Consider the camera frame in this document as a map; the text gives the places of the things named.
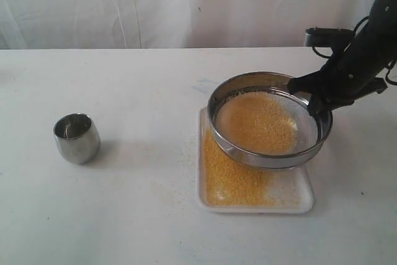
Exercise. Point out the white square plastic tray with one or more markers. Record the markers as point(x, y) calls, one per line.
point(279, 193)

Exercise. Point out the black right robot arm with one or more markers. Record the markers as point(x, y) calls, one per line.
point(357, 57)

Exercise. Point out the white backdrop curtain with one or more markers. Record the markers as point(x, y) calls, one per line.
point(31, 24)

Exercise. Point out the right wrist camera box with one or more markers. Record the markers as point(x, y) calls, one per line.
point(325, 37)

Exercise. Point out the yellow millet grains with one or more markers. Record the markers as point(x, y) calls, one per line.
point(255, 122)

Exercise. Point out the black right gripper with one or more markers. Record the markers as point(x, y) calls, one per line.
point(339, 84)

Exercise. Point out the round steel mesh sieve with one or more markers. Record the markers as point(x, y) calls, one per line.
point(311, 132)

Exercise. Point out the small stainless steel cup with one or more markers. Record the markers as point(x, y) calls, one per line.
point(77, 138)

